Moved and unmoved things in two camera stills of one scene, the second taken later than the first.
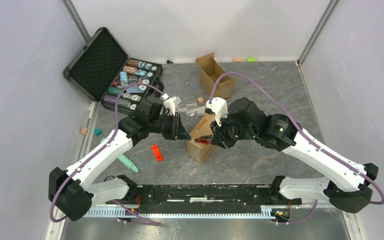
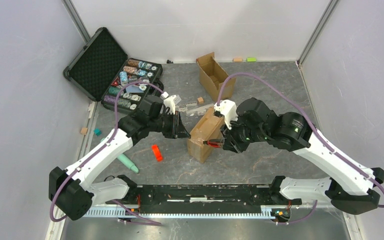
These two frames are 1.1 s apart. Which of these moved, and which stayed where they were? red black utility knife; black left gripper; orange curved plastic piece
Moved: red black utility knife
Stayed: orange curved plastic piece; black left gripper
